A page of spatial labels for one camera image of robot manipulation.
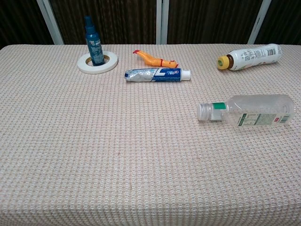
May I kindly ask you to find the white ribbed bottle cap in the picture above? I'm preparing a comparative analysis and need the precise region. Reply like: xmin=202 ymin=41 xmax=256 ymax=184
xmin=197 ymin=102 xmax=214 ymax=122

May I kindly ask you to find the transparent plastic bottle green label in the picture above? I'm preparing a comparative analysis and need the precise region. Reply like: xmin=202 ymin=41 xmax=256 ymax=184
xmin=197 ymin=94 xmax=296 ymax=128

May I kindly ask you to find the beige cloth-covered table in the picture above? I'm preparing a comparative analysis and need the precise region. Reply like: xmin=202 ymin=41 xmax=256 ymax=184
xmin=0 ymin=43 xmax=301 ymax=226

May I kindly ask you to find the blue spray bottle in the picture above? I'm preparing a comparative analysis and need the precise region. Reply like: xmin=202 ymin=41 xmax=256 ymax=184
xmin=84 ymin=16 xmax=106 ymax=67

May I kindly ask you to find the white labelled bottle yellow cap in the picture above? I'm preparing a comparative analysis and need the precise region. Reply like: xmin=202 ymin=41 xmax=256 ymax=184
xmin=216 ymin=43 xmax=283 ymax=72

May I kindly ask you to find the blue white toothpaste tube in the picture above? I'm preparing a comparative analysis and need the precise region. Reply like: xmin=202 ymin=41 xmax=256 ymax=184
xmin=124 ymin=67 xmax=191 ymax=83

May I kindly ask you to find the orange rubber chicken toy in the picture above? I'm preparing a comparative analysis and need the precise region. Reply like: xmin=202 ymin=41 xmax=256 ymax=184
xmin=132 ymin=49 xmax=179 ymax=69

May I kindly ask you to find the white tape roll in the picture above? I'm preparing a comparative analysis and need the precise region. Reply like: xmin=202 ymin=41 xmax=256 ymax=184
xmin=77 ymin=50 xmax=119 ymax=75

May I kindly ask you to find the grey metal screen post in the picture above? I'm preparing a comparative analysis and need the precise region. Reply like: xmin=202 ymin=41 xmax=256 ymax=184
xmin=155 ymin=0 xmax=170 ymax=45
xmin=36 ymin=0 xmax=65 ymax=46
xmin=247 ymin=0 xmax=272 ymax=45

